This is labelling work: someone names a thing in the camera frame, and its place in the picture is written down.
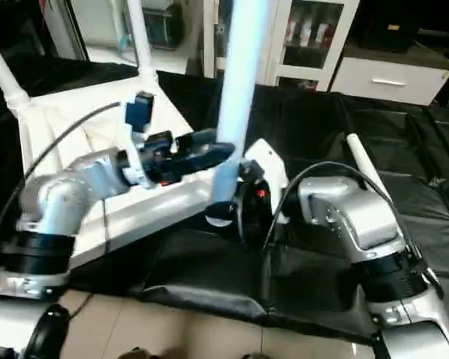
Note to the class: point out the white plastic table top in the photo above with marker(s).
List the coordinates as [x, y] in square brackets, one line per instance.
[157, 206]

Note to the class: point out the white plastic table leg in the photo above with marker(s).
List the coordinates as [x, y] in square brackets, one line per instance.
[141, 37]
[359, 153]
[4, 71]
[239, 75]

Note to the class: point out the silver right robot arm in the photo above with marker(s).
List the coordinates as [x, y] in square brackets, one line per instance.
[359, 217]

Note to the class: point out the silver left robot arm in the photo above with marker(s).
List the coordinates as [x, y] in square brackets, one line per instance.
[60, 198]

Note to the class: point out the white glass door cabinet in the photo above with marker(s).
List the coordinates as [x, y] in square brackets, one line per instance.
[314, 37]

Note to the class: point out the black table mat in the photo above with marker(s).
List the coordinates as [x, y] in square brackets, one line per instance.
[434, 187]

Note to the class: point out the white drawer unit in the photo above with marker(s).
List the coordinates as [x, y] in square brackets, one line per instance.
[389, 78]

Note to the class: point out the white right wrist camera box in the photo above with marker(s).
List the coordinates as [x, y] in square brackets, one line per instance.
[269, 168]

